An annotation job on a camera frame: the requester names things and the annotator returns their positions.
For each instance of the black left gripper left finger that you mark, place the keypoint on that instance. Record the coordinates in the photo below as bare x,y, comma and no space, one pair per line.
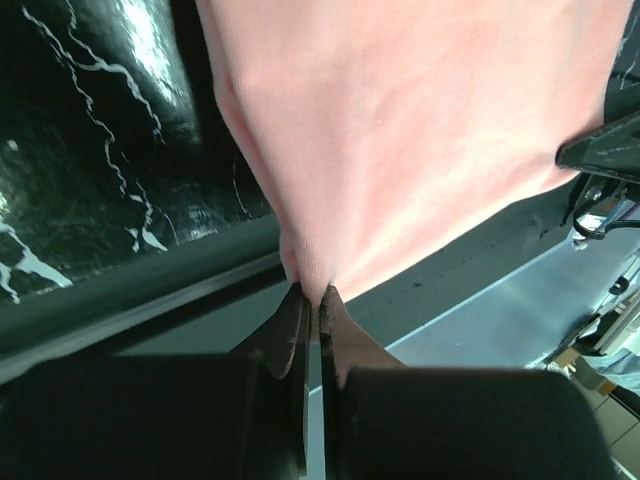
238,415

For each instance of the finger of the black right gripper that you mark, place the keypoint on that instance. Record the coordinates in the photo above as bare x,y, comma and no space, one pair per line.
611,151

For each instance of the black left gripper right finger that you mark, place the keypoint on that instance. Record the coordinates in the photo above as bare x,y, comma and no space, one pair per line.
386,420

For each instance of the peach t shirt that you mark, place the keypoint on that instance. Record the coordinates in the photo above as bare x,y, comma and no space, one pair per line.
380,131

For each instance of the aluminium front rail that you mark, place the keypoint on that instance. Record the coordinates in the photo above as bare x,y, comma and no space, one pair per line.
69,319

